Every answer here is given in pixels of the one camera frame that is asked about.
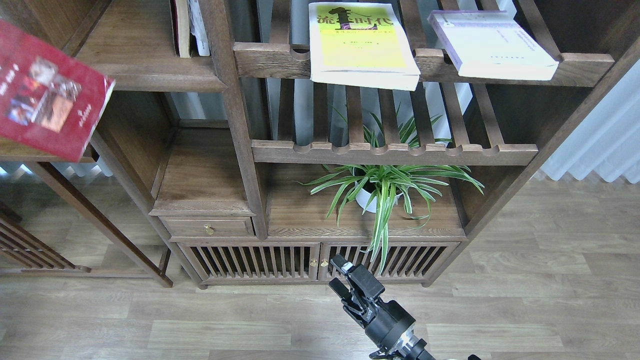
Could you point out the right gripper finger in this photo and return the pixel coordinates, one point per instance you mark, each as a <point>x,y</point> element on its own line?
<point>350,301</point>
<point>361,281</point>

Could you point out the red cover book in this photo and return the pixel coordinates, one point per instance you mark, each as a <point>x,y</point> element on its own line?
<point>48,100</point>

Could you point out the spider plant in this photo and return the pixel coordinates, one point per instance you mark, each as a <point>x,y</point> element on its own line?
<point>384,182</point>

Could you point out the right slatted cabinet door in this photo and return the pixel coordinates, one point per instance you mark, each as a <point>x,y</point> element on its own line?
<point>406,262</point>

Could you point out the brown upright book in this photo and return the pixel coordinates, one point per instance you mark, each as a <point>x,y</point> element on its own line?
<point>181,19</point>

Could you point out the yellow cover book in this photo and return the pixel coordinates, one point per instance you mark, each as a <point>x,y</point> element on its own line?
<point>361,44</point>

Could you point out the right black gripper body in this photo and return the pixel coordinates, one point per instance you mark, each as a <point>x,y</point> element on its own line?
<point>388,325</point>

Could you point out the white curtain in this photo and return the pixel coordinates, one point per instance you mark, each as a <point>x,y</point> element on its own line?
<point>607,142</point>

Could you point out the dark wooden bookshelf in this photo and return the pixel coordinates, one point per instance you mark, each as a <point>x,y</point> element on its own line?
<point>215,136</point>

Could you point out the left slatted cabinet door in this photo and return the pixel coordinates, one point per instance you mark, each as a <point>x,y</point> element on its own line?
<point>254,262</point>

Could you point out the slatted cabinet door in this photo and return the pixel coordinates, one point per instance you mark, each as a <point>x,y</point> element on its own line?
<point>406,262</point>
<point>254,262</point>

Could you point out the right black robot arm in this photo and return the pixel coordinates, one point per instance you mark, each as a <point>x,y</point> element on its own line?
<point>419,352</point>

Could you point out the white purple book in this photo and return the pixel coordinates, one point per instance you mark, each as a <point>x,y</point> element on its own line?
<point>491,45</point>

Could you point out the white upright book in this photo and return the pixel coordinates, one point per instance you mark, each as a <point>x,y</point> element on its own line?
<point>197,28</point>

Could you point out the small wooden drawer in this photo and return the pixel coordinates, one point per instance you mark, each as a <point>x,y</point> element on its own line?
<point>208,226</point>

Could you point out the white plant pot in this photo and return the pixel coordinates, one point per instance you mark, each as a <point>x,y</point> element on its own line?
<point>367,196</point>

